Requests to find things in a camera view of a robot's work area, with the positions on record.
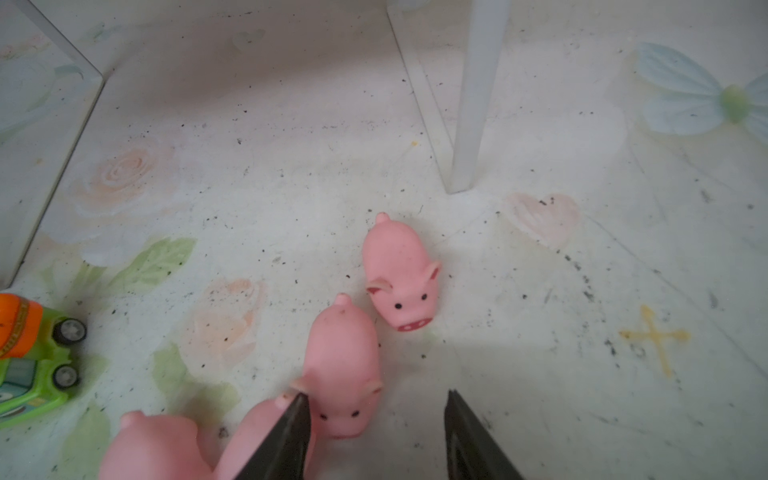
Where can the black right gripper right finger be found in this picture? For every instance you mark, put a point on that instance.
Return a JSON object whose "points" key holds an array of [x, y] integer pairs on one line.
{"points": [[471, 452]]}

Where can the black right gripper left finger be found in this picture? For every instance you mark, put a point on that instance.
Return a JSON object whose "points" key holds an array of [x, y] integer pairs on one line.
{"points": [[282, 454]]}

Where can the pink toy pig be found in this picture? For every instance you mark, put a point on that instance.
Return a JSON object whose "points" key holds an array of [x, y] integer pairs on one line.
{"points": [[341, 373], [250, 434], [401, 278], [155, 447]]}

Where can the green orange toy car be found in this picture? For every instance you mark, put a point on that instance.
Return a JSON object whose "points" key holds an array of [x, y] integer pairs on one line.
{"points": [[37, 372]]}

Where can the white frame wooden shelf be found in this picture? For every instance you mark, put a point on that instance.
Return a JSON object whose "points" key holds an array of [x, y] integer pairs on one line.
{"points": [[456, 157]]}

